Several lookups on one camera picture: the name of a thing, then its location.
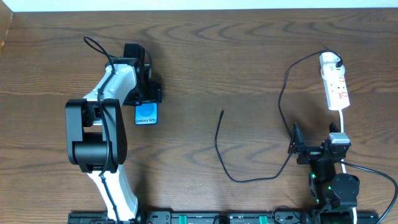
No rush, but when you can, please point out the black mounting rail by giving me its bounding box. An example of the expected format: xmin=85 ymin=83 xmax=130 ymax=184
xmin=67 ymin=210 xmax=380 ymax=224

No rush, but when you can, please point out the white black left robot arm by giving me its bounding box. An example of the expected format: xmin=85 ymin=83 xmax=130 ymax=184
xmin=65 ymin=44 xmax=162 ymax=223

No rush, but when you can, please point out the white charger adapter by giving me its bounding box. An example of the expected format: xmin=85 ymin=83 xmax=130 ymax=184
xmin=320 ymin=52 xmax=345 ymax=80

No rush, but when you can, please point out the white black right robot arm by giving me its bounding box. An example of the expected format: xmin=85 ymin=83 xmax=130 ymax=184
xmin=288 ymin=123 xmax=360 ymax=223

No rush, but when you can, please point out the white power strip cord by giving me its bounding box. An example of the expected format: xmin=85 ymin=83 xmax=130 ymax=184
xmin=338 ymin=108 xmax=358 ymax=224

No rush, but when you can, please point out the white power strip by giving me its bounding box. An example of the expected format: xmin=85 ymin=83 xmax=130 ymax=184
xmin=323 ymin=75 xmax=350 ymax=111

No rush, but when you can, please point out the blue Galaxy smartphone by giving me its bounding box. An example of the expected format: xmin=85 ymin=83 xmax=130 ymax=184
xmin=134 ymin=103 xmax=158 ymax=125

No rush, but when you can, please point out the black charger cable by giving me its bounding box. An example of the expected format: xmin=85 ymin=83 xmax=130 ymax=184
xmin=214 ymin=49 xmax=344 ymax=184

